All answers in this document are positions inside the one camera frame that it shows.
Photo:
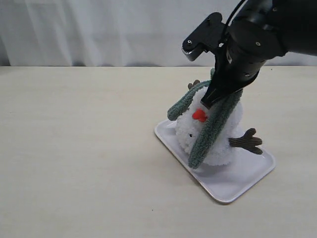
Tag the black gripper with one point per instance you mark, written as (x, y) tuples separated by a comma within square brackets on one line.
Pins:
[(235, 69)]

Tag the white curtain backdrop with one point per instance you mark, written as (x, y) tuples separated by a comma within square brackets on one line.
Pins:
[(102, 32)]

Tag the white rectangular plastic tray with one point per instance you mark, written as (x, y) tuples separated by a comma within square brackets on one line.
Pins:
[(224, 184)]

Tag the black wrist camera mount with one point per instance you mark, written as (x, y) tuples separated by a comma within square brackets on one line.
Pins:
[(211, 35)]

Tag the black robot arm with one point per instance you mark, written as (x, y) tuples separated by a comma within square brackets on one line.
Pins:
[(261, 31)]

